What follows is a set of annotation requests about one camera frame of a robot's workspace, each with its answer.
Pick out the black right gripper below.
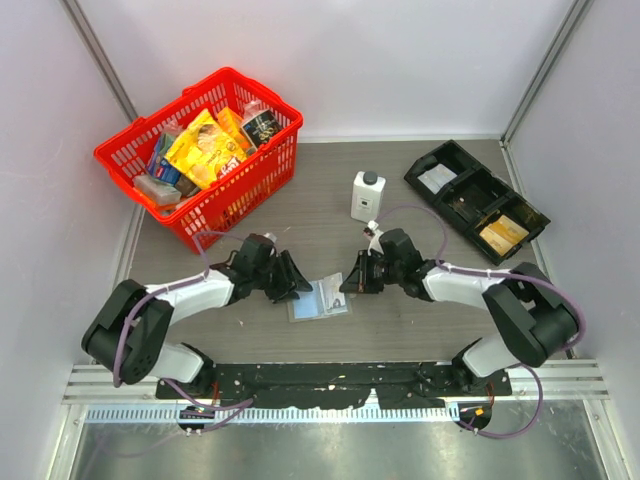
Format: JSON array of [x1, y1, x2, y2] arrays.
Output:
[[340, 249, 403, 294]]

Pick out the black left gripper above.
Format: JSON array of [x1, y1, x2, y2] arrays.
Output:
[[251, 250, 311, 303]]

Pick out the silver VIP credit card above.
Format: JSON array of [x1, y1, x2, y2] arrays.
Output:
[[320, 273, 348, 315]]

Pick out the grey leather card holder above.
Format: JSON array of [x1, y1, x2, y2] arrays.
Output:
[[288, 278, 350, 323]]

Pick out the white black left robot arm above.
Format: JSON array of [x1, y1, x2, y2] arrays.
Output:
[[81, 234, 312, 398]]

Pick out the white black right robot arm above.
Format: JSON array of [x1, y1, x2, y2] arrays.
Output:
[[340, 225, 582, 395]]

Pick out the silver cards in tray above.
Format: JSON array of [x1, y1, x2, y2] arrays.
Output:
[[417, 164, 457, 194]]

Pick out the black VIP cards in tray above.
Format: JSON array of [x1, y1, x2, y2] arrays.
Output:
[[445, 185, 494, 222]]

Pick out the gold cards stack in tray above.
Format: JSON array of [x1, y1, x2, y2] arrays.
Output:
[[479, 215, 529, 256]]

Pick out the black three-compartment card tray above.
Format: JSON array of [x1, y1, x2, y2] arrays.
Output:
[[404, 140, 550, 265]]

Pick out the white bottle grey cap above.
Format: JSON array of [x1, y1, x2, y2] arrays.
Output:
[[350, 171, 386, 223]]

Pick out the red plastic shopping basket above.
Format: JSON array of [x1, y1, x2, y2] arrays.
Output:
[[94, 67, 303, 251]]

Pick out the clear wrapped pale package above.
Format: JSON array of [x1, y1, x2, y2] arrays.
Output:
[[133, 175, 181, 206]]

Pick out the black labelled snack jar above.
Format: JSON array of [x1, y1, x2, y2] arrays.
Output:
[[242, 110, 282, 149]]

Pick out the yellow classic chips bag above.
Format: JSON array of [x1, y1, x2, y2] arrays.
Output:
[[165, 109, 247, 190]]

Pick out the orange snack packet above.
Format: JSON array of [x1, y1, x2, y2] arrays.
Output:
[[216, 106, 254, 155]]

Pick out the blue snack box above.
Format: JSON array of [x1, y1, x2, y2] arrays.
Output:
[[146, 133, 181, 186]]

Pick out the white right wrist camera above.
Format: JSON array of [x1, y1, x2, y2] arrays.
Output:
[[363, 220, 384, 255]]

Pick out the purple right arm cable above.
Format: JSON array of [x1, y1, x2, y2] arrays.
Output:
[[372, 205, 587, 439]]

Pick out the white slotted cable duct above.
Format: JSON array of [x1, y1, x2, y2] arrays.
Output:
[[85, 403, 460, 425]]

